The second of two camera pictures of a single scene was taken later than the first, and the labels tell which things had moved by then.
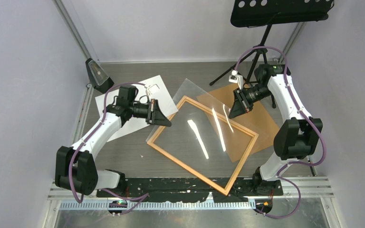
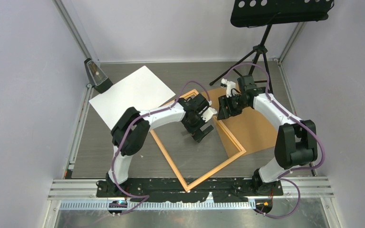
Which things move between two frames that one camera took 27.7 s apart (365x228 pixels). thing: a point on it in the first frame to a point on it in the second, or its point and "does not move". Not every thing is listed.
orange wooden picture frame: [156, 133] to [199, 181]
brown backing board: [257, 119] does not move
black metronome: [100, 80] does not move
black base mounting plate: [170, 188] does not move
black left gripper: [155, 116] to [196, 133]
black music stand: [261, 13] does not move
